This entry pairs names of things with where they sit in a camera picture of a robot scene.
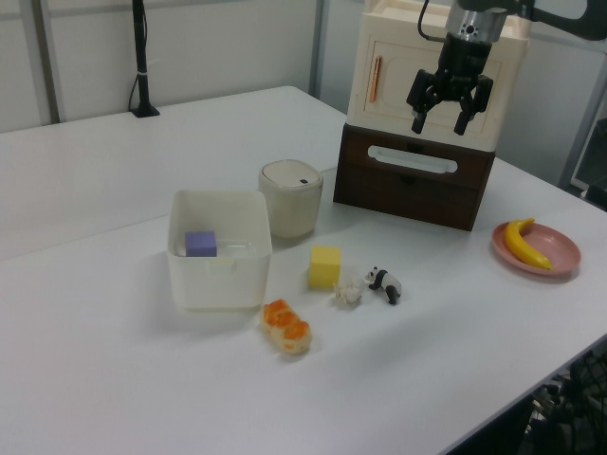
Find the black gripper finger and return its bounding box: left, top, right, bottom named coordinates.
left=452, top=73, right=495, bottom=137
left=406, top=68, right=447, bottom=135

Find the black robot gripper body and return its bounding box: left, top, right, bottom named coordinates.
left=436, top=33, right=495, bottom=99

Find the white plastic basket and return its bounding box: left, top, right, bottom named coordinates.
left=166, top=189, right=273, bottom=313

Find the cream toy cabinet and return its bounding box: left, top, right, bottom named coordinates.
left=346, top=0, right=530, bottom=154

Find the dark brown drawer unit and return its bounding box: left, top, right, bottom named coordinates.
left=332, top=122, right=496, bottom=232

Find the yellow toy banana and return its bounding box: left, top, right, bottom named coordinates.
left=503, top=217, right=554, bottom=271

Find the beige lidded mini bin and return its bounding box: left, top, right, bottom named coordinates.
left=258, top=159, right=324, bottom=239

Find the pink plate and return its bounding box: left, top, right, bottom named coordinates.
left=490, top=221, right=582, bottom=280

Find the black and white panda figure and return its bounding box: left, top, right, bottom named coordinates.
left=363, top=265, right=403, bottom=306

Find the yellow foam cube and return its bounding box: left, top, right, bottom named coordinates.
left=308, top=245, right=342, bottom=290

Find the white popcorn toy piece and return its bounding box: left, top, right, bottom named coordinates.
left=332, top=278, right=365, bottom=308

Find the purple foam cube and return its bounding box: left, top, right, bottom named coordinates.
left=184, top=230, right=219, bottom=258

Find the black pole stand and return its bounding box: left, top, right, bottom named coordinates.
left=130, top=0, right=161, bottom=118

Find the black chair under table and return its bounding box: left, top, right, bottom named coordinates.
left=516, top=345, right=607, bottom=455

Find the orange cabinet door handle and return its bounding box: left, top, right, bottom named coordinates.
left=368, top=55, right=383, bottom=103

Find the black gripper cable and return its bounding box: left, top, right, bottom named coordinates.
left=416, top=0, right=448, bottom=43

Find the black cable on pole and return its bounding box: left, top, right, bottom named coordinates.
left=127, top=9, right=149, bottom=111

